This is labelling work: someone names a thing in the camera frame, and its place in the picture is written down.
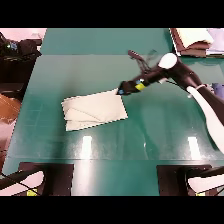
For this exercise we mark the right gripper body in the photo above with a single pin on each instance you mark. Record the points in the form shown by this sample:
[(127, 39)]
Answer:
[(132, 86)]

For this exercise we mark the white T-shirt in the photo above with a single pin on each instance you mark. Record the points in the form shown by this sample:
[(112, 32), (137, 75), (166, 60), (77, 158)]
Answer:
[(96, 110)]

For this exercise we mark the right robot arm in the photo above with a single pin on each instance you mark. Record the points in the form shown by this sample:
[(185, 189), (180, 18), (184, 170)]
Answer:
[(181, 72)]

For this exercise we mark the brown garment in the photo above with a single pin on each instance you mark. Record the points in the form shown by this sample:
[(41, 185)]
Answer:
[(190, 50)]

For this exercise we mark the cream garment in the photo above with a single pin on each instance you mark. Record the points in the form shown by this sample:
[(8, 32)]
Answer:
[(195, 36)]

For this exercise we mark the lilac garment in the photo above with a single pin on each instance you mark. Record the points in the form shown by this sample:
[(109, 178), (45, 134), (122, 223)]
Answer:
[(216, 41)]

